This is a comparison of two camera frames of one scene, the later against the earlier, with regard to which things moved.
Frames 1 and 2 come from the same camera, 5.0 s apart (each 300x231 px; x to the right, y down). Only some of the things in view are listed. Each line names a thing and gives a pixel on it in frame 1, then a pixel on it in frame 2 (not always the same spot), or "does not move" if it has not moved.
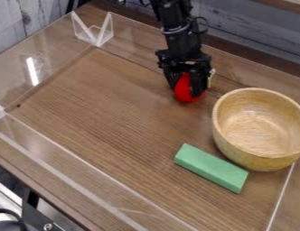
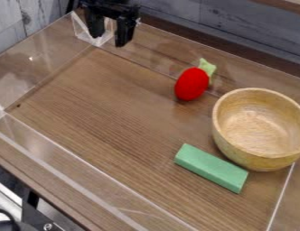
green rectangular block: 212,168 does not move
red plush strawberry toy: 183,89 does not move
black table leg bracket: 34,220 does not move
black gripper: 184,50 to 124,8
